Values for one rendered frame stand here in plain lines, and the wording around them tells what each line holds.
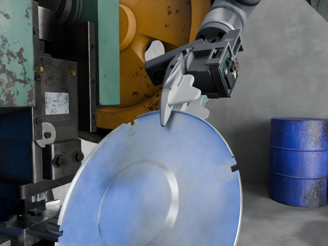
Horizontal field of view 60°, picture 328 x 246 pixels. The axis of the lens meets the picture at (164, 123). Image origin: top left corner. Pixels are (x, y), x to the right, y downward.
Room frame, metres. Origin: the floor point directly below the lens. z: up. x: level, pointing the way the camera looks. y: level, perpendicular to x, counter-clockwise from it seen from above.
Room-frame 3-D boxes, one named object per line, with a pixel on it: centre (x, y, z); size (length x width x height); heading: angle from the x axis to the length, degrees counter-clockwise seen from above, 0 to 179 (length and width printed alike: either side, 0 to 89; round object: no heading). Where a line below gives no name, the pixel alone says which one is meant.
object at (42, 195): (0.71, 0.32, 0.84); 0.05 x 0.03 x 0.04; 154
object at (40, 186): (0.71, 0.33, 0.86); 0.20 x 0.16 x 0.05; 154
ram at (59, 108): (0.69, 0.29, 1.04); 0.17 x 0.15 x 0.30; 64
